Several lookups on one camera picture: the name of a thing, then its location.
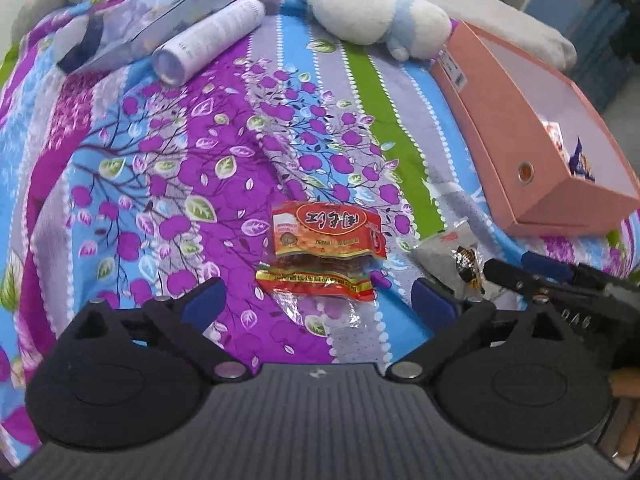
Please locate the white spray can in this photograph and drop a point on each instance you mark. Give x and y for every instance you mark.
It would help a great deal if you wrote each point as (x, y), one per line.
(180, 58)

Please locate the blue cushion board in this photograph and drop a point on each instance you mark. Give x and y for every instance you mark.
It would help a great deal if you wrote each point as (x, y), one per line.
(558, 14)

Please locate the blue white snack bag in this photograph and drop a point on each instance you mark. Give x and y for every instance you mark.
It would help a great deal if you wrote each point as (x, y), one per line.
(579, 165)

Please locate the person's right hand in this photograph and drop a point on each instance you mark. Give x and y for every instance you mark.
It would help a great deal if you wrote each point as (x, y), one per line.
(625, 388)

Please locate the pink cardboard box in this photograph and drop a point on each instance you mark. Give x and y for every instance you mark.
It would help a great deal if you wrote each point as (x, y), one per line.
(499, 94)

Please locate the small red orange snack packet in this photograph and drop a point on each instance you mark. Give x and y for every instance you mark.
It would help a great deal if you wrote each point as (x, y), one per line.
(323, 249)

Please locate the grey silver snack packet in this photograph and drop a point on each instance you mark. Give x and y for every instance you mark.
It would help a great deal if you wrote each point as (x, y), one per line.
(454, 257)

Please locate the clear red noodle snack packet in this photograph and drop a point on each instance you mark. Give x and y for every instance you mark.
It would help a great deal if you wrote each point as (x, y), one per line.
(554, 132)

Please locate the colourful floral bed sheet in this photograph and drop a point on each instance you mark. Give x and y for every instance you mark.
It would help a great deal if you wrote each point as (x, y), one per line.
(120, 188)

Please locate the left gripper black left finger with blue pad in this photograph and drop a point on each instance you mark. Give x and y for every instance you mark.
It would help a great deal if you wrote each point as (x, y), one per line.
(124, 378)

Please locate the white blue plush toy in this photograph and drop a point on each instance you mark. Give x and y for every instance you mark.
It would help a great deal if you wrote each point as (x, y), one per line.
(408, 29)

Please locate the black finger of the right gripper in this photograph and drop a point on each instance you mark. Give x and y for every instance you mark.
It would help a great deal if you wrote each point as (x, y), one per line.
(573, 289)

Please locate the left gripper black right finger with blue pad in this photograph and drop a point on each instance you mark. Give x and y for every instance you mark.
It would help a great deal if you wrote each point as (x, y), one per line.
(519, 380)

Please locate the blue curtain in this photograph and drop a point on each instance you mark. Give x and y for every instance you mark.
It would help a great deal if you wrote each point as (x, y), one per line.
(606, 40)

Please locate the translucent blue plastic bag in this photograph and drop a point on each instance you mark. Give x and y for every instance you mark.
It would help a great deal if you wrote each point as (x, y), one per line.
(105, 40)

